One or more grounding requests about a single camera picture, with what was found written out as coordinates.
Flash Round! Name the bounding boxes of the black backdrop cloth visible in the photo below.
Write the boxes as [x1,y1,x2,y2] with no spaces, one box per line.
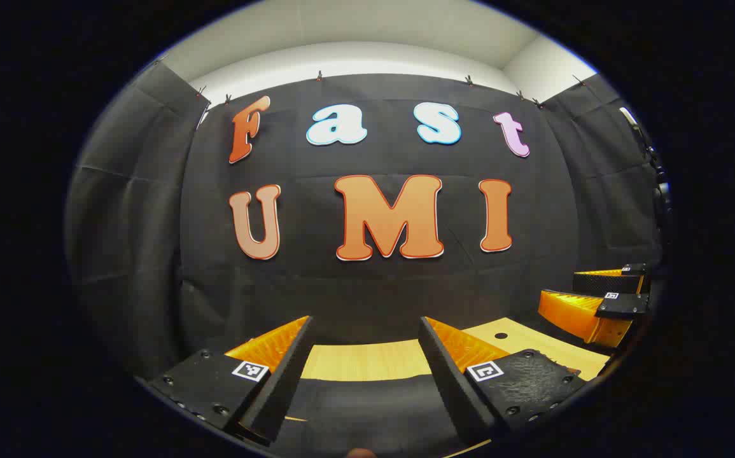
[65,60,667,382]

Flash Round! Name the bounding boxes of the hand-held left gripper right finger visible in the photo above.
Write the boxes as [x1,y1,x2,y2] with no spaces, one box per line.
[418,316,589,447]

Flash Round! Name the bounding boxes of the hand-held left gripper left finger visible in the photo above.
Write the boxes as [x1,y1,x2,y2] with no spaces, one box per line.
[146,315,315,446]

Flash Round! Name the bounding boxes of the dark grey jeans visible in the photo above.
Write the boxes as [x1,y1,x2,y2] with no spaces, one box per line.
[272,374,495,455]

